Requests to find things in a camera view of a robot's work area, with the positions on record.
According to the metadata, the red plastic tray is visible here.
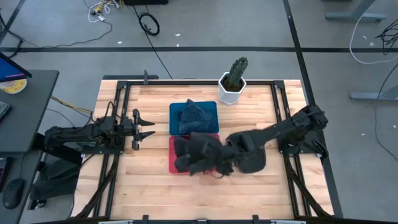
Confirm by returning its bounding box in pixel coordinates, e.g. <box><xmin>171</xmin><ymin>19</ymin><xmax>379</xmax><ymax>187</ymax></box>
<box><xmin>168</xmin><ymin>133</ymin><xmax>221</xmax><ymax>175</ymax></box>

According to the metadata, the white hexagonal plant pot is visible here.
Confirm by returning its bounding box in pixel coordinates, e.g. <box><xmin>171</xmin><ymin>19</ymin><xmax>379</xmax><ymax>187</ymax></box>
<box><xmin>218</xmin><ymin>72</ymin><xmax>248</xmax><ymax>106</ymax></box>

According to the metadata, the long black floor cable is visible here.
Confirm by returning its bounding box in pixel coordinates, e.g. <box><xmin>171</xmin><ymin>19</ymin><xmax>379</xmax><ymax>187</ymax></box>
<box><xmin>133</xmin><ymin>5</ymin><xmax>174</xmax><ymax>80</ymax></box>

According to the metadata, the yellow round disc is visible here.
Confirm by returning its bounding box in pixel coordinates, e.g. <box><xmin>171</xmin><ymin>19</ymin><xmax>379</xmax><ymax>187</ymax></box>
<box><xmin>0</xmin><ymin>78</ymin><xmax>28</xmax><ymax>95</ymax></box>

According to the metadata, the white cable bundle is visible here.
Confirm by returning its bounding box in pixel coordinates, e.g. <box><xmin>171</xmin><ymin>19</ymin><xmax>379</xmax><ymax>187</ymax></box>
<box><xmin>83</xmin><ymin>0</ymin><xmax>123</xmax><ymax>24</ymax></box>

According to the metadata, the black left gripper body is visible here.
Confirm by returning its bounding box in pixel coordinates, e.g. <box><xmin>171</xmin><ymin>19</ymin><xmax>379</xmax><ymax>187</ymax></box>
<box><xmin>121</xmin><ymin>108</ymin><xmax>140</xmax><ymax>151</ymax></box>

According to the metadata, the black metal table frame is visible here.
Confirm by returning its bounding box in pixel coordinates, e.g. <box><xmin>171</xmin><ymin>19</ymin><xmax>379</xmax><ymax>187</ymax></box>
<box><xmin>73</xmin><ymin>79</ymin><xmax>335</xmax><ymax>218</ymax></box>

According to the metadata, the yellow cable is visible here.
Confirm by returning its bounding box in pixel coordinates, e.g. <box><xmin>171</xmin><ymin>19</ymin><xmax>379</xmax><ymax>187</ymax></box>
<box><xmin>50</xmin><ymin>95</ymin><xmax>95</xmax><ymax>115</ymax></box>

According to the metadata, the black box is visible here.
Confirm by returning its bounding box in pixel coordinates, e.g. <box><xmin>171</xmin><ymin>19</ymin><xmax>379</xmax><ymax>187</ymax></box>
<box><xmin>123</xmin><ymin>0</ymin><xmax>169</xmax><ymax>6</ymax></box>

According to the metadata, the black hanging cable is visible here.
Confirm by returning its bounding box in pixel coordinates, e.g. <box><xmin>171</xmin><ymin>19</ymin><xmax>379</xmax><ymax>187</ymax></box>
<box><xmin>374</xmin><ymin>62</ymin><xmax>398</xmax><ymax>162</ymax></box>

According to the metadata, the computer monitor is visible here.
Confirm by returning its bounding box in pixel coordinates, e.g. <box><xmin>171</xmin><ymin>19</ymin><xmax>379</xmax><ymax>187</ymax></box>
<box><xmin>0</xmin><ymin>51</ymin><xmax>32</xmax><ymax>83</ymax></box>

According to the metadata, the white floor cable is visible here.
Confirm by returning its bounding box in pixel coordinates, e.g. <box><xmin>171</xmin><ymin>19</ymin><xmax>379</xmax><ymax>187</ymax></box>
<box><xmin>349</xmin><ymin>0</ymin><xmax>398</xmax><ymax>65</ymax></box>

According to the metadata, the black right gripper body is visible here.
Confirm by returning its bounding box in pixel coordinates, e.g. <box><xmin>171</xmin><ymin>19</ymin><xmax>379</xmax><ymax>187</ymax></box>
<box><xmin>222</xmin><ymin>132</ymin><xmax>251</xmax><ymax>163</ymax></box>

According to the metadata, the blue plastic tray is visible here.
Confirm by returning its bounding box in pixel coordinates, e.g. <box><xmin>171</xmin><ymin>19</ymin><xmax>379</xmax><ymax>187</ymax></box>
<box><xmin>169</xmin><ymin>101</ymin><xmax>220</xmax><ymax>136</ymax></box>

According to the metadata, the coiled black cable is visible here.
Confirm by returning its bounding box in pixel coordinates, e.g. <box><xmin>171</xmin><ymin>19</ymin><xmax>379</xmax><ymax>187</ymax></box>
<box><xmin>138</xmin><ymin>11</ymin><xmax>161</xmax><ymax>37</ymax></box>

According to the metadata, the thin black floor cable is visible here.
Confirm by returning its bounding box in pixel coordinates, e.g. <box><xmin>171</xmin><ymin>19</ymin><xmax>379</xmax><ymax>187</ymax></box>
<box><xmin>0</xmin><ymin>21</ymin><xmax>113</xmax><ymax>50</ymax></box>

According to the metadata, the black cable bundle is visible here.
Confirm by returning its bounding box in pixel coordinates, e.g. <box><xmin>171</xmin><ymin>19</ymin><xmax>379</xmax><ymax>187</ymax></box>
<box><xmin>374</xmin><ymin>17</ymin><xmax>398</xmax><ymax>57</ymax></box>

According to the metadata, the black desk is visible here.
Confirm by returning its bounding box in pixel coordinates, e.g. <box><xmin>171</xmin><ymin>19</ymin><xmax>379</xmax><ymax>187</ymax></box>
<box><xmin>0</xmin><ymin>70</ymin><xmax>60</xmax><ymax>224</ymax></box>

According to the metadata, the black computer mouse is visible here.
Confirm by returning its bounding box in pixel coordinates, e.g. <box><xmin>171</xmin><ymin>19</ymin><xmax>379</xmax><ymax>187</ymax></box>
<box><xmin>2</xmin><ymin>178</ymin><xmax>25</xmax><ymax>210</ymax></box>

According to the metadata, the blue denim baseball cap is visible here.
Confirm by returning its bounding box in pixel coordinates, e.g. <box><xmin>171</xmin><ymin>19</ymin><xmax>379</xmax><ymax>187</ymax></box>
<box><xmin>178</xmin><ymin>98</ymin><xmax>215</xmax><ymax>135</ymax></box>

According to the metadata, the grey table leg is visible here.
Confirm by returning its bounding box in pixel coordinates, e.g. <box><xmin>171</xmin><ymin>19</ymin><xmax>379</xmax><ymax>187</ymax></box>
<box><xmin>349</xmin><ymin>83</ymin><xmax>398</xmax><ymax>102</ymax></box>
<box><xmin>325</xmin><ymin>0</ymin><xmax>388</xmax><ymax>22</ymax></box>

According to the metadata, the green cactus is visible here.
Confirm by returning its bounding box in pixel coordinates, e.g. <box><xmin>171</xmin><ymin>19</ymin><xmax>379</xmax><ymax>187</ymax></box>
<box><xmin>228</xmin><ymin>56</ymin><xmax>249</xmax><ymax>88</ymax></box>

